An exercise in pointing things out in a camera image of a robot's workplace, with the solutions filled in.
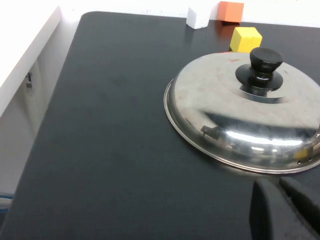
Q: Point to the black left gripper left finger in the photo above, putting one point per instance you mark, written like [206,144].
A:
[261,212]

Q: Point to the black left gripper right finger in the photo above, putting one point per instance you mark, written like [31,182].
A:
[305,200]

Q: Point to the steel lid with black knob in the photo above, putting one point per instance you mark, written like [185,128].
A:
[212,100]

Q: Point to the yellow foam cube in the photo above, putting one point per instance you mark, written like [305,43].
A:
[246,40]

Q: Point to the orange foam cube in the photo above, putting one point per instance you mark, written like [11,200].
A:
[230,12]

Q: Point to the white foam cube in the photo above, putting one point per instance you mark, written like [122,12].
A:
[196,18]

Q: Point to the white side partition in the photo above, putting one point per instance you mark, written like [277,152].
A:
[27,47]

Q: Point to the wall socket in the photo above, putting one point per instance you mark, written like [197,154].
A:
[29,83]

